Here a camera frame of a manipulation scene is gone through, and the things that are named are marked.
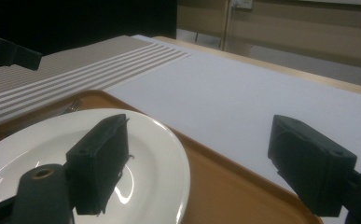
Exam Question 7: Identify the white wall socket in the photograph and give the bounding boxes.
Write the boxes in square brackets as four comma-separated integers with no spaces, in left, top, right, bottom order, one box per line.
[230,0,254,9]

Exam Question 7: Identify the brown wooden tray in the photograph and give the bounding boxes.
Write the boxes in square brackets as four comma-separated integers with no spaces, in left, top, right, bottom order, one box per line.
[0,89,324,224]

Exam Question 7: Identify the white board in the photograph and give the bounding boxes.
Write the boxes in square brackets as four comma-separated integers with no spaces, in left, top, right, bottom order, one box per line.
[104,35,361,224]

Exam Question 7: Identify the white plate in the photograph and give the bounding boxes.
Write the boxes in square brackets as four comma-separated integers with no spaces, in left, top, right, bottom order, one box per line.
[0,107,191,224]

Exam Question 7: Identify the striped grey placemat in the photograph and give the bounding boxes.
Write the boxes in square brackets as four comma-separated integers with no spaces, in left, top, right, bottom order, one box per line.
[0,35,191,130]

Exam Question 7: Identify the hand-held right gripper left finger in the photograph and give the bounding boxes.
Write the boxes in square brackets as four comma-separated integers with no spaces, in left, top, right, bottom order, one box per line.
[65,113,131,217]

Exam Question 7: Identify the light wooden table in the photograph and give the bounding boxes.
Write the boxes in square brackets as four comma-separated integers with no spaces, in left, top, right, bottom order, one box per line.
[152,35,361,99]

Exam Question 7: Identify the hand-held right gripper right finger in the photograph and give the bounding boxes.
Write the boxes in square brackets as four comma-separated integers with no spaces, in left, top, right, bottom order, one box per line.
[267,114,358,218]

